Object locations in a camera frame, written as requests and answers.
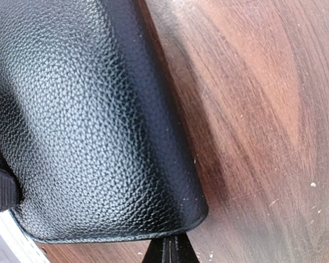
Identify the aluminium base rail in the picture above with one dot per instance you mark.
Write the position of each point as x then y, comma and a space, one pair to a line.
15, 246

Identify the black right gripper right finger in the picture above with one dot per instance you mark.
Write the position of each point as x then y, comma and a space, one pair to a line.
182, 250

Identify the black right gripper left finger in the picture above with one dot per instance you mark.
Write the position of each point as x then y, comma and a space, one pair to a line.
158, 251

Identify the black zip tool case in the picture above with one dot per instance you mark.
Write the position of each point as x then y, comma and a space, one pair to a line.
88, 125

